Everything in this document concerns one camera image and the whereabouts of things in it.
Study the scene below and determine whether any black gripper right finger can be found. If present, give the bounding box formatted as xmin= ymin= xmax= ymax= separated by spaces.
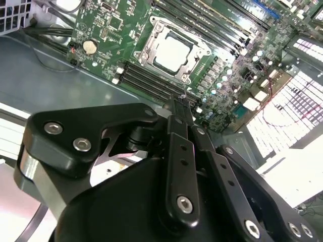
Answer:
xmin=185 ymin=99 xmax=320 ymax=242

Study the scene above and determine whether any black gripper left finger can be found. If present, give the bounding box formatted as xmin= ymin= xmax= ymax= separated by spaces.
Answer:
xmin=14 ymin=93 xmax=201 ymax=229

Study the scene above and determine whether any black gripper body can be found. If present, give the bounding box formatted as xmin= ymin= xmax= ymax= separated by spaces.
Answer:
xmin=47 ymin=156 xmax=243 ymax=242

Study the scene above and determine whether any silver CPU plate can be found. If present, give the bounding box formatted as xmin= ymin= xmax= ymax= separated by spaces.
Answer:
xmin=153 ymin=32 xmax=199 ymax=74

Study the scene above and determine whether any metal socket cover frame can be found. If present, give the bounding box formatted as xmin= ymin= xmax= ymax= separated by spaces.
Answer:
xmin=138 ymin=20 xmax=212 ymax=84

